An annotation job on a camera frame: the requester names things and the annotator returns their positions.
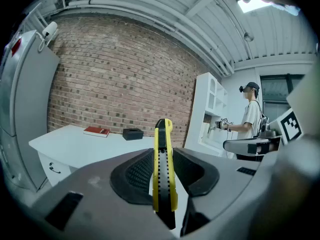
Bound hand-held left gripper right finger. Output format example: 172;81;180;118
172;147;262;238

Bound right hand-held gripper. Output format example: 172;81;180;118
223;66;320;157

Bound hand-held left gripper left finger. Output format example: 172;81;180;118
31;147;177;240

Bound white shelf cabinet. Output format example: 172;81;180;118
184;71;230;158

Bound dark framed window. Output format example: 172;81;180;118
259;73;305;124

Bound red hardcover book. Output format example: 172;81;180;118
83;126;111;138

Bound black tissue box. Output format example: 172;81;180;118
122;127;145;142

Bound grey tall cabinet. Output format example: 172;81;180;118
0;30;61;193

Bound ceiling light panel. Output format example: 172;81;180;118
237;0;274;14

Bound white ceiling pipe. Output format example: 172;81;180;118
66;0;236;75

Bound red sticker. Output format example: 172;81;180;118
11;38;22;57

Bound black drawer handle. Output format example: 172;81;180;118
48;161;62;174

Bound white security camera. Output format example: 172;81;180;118
37;21;59;53

